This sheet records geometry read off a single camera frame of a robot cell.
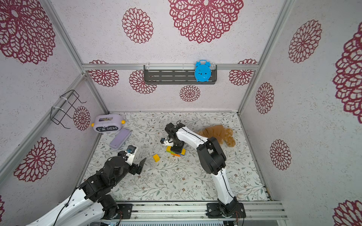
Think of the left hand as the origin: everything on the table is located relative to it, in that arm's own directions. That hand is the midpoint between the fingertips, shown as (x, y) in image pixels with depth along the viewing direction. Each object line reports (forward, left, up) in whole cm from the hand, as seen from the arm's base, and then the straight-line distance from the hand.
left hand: (137, 156), depth 76 cm
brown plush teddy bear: (+21, -53, -10) cm, 58 cm away
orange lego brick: (+9, -20, -16) cm, 28 cm away
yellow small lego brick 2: (+9, -25, -11) cm, 29 cm away
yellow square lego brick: (+6, -8, -15) cm, 18 cm away
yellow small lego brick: (+10, -15, -11) cm, 21 cm away
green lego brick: (+9, -17, -13) cm, 23 cm away
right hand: (+13, -21, -14) cm, 29 cm away
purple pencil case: (+21, +21, -15) cm, 33 cm away
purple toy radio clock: (+30, +29, -8) cm, 42 cm away
